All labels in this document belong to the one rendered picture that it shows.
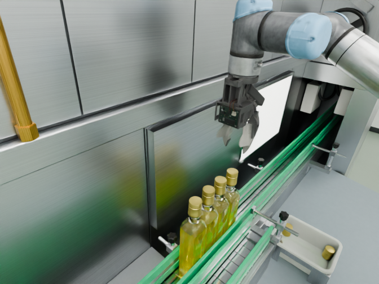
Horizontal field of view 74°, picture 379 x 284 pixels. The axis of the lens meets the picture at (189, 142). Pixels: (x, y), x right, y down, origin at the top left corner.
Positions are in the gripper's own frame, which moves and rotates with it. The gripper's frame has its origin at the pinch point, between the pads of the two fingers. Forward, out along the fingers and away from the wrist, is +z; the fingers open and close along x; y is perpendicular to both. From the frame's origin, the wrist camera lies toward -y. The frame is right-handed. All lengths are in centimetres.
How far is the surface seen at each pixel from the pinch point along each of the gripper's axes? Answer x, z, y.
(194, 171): -12.0, 13.8, 2.8
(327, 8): -12, -33, -95
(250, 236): 7.8, 37.4, -6.3
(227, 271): 9.0, 37.3, 10.3
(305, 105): -12, 21, -107
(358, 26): 5, -27, -91
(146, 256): -13.2, 37.3, 23.7
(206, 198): 0.3, 11.0, 13.0
